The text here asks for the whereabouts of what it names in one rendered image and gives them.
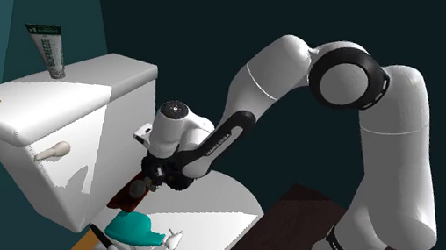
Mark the dark robot stand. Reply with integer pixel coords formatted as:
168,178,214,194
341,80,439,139
222,174,446,250

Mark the dark red flat object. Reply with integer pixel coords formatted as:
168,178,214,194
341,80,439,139
105,167,154,216

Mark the green and white tube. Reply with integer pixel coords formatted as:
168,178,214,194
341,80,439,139
18,21,73,82

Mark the teal bottle with white nozzle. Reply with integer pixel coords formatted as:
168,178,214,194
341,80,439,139
102,206,187,250

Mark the white toilet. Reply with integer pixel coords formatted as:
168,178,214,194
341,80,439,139
0,38,284,250

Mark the black and white pen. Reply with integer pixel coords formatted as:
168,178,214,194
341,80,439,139
85,223,126,250

